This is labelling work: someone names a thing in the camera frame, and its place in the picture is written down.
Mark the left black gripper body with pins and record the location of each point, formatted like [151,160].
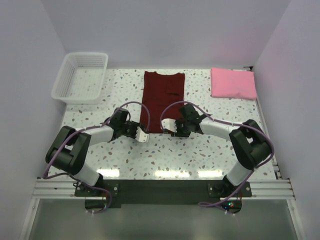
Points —
[129,129]

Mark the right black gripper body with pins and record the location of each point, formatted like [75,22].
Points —
[183,129]

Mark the dark red t shirt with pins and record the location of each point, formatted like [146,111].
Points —
[159,92]

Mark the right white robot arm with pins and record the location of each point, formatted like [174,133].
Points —
[250,144]

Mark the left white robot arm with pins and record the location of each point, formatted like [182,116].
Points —
[68,151]

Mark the folded pink t shirt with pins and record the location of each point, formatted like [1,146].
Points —
[236,84]

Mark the white plastic basket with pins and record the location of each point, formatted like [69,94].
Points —
[80,78]

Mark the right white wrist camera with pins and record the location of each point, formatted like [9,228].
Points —
[169,125]

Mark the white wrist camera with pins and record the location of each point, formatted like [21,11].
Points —
[142,136]
[169,125]

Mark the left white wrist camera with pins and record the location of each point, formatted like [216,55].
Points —
[142,136]

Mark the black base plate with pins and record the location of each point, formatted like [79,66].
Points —
[162,192]

